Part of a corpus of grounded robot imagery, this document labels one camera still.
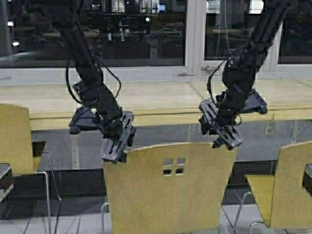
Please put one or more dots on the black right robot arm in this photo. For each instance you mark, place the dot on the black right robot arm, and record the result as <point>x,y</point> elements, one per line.
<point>220,112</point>

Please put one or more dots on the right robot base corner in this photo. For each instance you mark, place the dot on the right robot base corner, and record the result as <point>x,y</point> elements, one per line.
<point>307,178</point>

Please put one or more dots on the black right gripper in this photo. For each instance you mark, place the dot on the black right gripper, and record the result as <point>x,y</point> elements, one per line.
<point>209,122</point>

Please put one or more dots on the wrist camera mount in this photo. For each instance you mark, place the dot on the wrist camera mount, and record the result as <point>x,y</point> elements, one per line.
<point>254,103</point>
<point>84,120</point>

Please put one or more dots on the long wooden counter table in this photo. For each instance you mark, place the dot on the long wooden counter table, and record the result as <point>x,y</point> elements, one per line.
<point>160,103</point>

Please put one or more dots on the grey window latch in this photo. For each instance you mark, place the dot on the grey window latch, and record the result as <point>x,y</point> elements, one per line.
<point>207,68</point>

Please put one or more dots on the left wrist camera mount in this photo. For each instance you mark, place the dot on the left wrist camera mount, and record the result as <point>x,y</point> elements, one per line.
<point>84,120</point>

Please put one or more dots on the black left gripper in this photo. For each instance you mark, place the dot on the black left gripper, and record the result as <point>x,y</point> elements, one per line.
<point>116,140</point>

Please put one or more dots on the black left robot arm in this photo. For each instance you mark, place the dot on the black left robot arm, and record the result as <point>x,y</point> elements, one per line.
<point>99,108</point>

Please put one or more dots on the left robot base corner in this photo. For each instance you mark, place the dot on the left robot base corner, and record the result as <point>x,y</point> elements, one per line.
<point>6,180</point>

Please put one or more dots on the yellow wooden chair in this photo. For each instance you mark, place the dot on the yellow wooden chair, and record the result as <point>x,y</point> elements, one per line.
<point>282,200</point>
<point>16,149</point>
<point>175,188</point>

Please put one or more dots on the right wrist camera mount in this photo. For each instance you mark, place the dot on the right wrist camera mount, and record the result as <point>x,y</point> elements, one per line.
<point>254,103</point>

